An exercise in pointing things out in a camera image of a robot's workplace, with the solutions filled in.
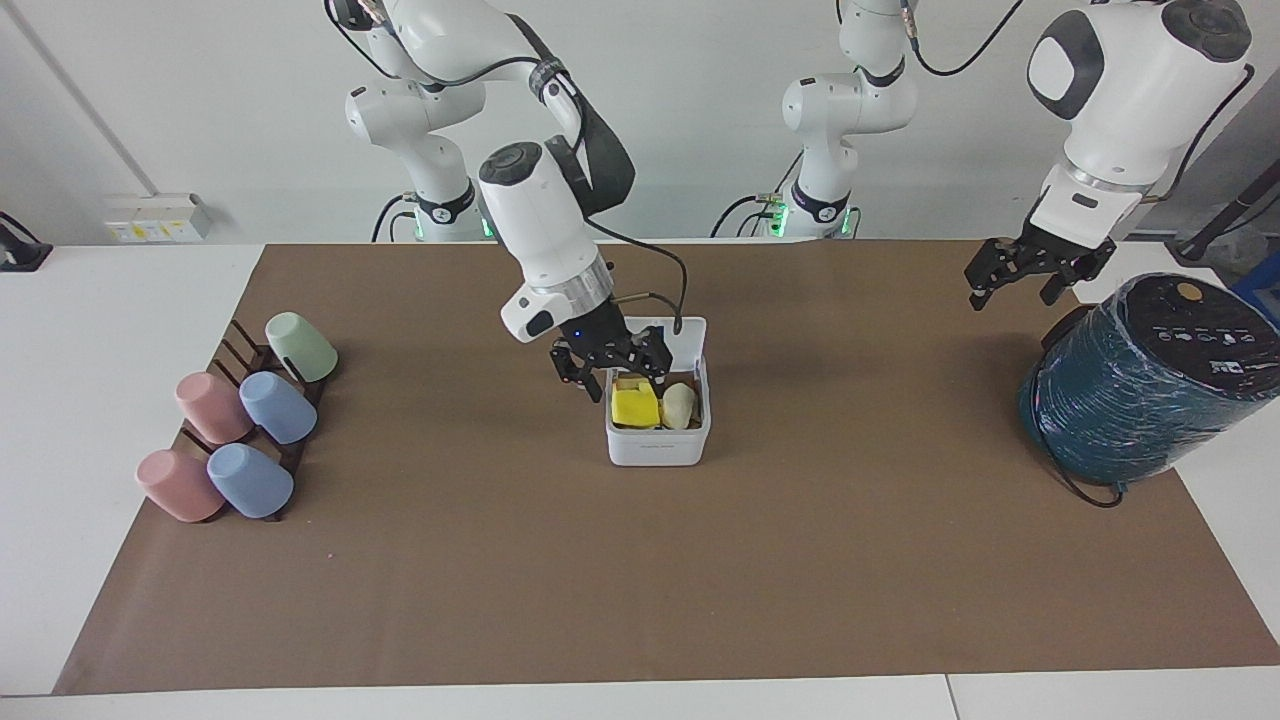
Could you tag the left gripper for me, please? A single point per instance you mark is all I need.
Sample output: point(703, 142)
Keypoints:
point(1068, 255)

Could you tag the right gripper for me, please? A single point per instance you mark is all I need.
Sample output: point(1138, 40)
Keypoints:
point(603, 328)

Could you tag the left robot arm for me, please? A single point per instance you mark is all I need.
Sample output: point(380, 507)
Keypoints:
point(1130, 110)

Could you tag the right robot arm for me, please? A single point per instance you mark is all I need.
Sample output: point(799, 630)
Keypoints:
point(535, 215)

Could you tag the beige crumpled trash piece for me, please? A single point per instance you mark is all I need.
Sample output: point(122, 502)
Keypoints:
point(679, 406)

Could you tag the teal wrapped bin, black lid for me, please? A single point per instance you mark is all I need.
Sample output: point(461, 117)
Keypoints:
point(1130, 400)

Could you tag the yellow sponge piece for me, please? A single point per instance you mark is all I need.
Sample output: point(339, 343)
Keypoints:
point(636, 406)

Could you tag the white plastic container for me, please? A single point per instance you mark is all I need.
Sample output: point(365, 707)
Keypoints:
point(657, 448)

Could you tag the black stand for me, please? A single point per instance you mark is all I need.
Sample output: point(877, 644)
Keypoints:
point(20, 252)
point(1225, 218)

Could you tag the blue box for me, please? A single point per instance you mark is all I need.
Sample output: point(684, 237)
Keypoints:
point(1262, 288)

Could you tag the green plastic cup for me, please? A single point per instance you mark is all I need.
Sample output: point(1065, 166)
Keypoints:
point(302, 346)

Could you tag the blue plastic cup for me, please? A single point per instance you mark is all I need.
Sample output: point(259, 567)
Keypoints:
point(250, 482)
point(279, 408)

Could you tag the dark brown cup rack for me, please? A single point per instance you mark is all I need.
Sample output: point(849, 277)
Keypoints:
point(246, 352)

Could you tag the pink plastic cup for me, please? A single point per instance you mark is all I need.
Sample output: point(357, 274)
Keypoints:
point(212, 406)
point(178, 486)

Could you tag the white wall socket box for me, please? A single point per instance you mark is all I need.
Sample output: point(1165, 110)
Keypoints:
point(158, 220)

